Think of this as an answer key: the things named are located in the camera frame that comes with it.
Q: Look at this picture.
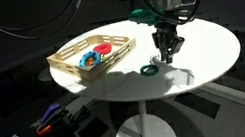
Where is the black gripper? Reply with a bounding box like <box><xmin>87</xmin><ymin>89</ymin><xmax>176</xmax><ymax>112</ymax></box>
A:
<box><xmin>150</xmin><ymin>20</ymin><xmax>189</xmax><ymax>67</ymax></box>

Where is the clear ring with beads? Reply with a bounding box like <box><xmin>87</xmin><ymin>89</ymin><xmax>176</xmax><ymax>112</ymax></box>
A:
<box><xmin>147</xmin><ymin>51</ymin><xmax>163</xmax><ymax>67</ymax></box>

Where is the wooden slatted box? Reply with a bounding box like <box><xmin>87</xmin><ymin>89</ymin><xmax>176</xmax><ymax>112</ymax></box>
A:
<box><xmin>43</xmin><ymin>27</ymin><xmax>143</xmax><ymax>90</ymax></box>

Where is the purple and orange clamp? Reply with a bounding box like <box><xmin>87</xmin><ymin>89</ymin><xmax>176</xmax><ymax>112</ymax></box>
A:
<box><xmin>30</xmin><ymin>100</ymin><xmax>75</xmax><ymax>137</ymax></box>

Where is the dark green ridged ring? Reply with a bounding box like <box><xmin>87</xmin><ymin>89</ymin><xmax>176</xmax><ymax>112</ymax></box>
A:
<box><xmin>138</xmin><ymin>62</ymin><xmax>161</xmax><ymax>78</ymax></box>

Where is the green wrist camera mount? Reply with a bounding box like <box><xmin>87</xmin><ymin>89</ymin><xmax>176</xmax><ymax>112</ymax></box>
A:
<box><xmin>126</xmin><ymin>3</ymin><xmax>168</xmax><ymax>31</ymax></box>

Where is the red textured ring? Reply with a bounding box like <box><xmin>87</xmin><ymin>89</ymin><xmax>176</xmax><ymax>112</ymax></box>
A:
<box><xmin>91</xmin><ymin>41</ymin><xmax>115</xmax><ymax>58</ymax></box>

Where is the orange textured ring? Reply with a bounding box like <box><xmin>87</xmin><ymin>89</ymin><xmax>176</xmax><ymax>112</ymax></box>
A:
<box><xmin>83</xmin><ymin>57</ymin><xmax>97</xmax><ymax>68</ymax></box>

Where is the blue dotted ring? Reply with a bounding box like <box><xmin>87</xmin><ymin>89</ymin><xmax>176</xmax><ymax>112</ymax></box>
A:
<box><xmin>76</xmin><ymin>49</ymin><xmax>104</xmax><ymax>70</ymax></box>

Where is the white table pedestal base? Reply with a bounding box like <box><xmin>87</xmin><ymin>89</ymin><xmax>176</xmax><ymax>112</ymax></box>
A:
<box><xmin>107</xmin><ymin>95</ymin><xmax>178</xmax><ymax>137</ymax></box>

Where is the black hanging cable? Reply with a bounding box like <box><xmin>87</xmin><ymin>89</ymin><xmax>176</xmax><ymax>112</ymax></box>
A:
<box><xmin>0</xmin><ymin>0</ymin><xmax>97</xmax><ymax>46</ymax></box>

